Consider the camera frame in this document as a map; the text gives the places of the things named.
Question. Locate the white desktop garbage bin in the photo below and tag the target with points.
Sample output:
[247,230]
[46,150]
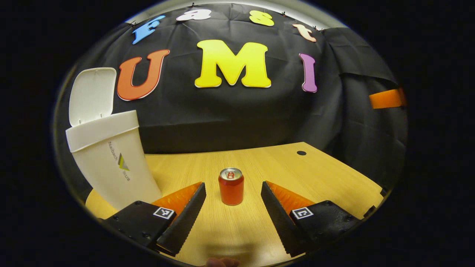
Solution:
[111,167]

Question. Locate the black backdrop cloth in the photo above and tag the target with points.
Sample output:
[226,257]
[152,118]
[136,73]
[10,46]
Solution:
[241,118]

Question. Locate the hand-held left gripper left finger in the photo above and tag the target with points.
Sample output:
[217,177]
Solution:
[185,218]

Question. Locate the red pop can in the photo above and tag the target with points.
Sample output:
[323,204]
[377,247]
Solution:
[231,189]

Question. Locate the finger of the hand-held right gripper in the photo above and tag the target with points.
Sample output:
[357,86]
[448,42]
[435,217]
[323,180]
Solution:
[386,98]

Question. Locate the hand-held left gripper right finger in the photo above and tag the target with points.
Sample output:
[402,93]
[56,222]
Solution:
[280,222]

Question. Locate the wooden desktop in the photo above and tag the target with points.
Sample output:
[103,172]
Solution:
[297,178]

